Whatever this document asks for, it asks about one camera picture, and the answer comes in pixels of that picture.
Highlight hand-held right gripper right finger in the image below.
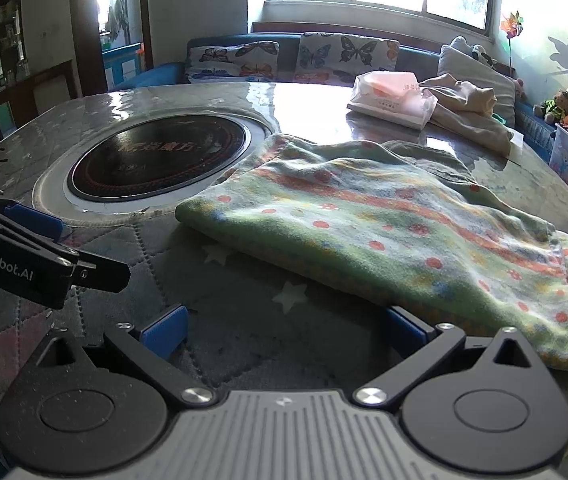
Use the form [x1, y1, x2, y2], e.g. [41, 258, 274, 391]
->
[355, 305, 550, 407]

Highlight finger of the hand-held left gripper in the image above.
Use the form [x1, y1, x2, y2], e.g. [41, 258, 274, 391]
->
[71, 254, 132, 294]
[0, 194, 66, 245]

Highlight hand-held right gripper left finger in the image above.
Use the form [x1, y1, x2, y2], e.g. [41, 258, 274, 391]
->
[34, 304, 217, 407]

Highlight green floral striped garment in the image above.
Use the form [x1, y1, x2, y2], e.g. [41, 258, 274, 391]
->
[175, 132, 568, 374]

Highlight hanging clothes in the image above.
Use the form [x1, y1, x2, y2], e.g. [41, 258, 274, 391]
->
[108, 0, 131, 37]

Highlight round black induction cooker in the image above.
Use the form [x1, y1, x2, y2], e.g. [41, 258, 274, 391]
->
[31, 107, 275, 217]

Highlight dark wooden display cabinet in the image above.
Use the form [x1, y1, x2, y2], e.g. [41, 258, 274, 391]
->
[0, 0, 81, 117]

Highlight blue counter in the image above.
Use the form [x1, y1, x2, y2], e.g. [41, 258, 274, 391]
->
[101, 42, 145, 92]

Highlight beige crumpled cloth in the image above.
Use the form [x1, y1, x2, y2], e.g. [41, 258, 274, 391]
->
[418, 74, 515, 156]

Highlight pink white tissue pack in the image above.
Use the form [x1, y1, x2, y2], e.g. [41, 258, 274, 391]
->
[346, 71, 438, 129]

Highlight butterfly print cushion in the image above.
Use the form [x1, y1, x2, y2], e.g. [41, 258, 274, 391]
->
[186, 41, 281, 84]
[295, 32, 401, 85]

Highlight grey cushion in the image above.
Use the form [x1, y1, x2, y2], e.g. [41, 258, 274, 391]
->
[436, 44, 517, 128]

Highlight blue bench sofa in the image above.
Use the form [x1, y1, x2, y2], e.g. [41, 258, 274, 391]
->
[136, 34, 557, 163]

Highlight brown teddy bear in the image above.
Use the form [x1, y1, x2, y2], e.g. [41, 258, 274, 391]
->
[534, 89, 568, 126]

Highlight black white plush toy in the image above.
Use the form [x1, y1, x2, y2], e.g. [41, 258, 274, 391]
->
[451, 36, 497, 67]

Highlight colourful pinwheel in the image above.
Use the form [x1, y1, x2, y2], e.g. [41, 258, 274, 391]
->
[500, 10, 525, 69]

